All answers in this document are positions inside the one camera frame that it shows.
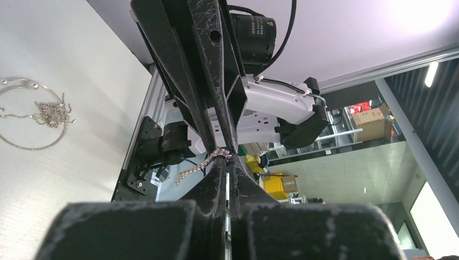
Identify small silver earring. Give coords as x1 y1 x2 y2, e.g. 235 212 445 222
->
174 148 233 186

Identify silver hoop necklace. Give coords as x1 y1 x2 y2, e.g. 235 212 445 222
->
0 77 76 152

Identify yellow bin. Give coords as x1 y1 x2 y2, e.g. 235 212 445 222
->
245 154 289 200

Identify brown cardboard box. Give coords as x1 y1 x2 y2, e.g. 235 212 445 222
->
352 103 393 142

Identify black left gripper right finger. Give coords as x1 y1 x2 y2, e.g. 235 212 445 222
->
229 158 405 259

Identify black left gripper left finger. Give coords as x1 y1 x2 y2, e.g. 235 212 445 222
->
36 157 227 259

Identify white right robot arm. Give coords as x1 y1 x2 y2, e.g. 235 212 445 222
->
131 1 329 166

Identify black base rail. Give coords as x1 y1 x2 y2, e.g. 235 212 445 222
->
112 116 163 202

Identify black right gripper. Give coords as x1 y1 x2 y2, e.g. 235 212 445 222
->
131 1 277 154

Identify black right camera cable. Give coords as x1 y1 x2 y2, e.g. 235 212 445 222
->
228 0 298 80

